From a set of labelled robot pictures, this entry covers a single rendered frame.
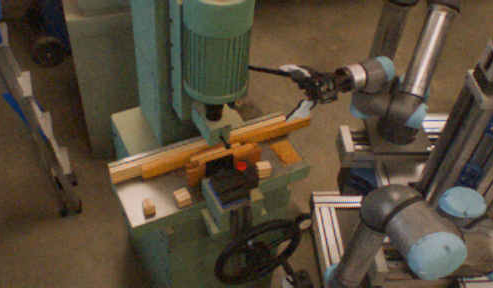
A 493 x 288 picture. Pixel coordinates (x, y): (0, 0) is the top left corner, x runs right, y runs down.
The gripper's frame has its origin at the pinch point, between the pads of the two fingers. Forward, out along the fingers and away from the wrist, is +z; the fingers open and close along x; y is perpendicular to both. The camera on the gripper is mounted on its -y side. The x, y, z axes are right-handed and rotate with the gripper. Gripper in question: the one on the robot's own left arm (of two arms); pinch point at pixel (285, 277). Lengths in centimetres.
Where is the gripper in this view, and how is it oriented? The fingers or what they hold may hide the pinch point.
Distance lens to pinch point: 169.5
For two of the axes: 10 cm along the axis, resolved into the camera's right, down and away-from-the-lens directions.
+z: -3.9, -2.8, 8.8
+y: 2.1, 9.0, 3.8
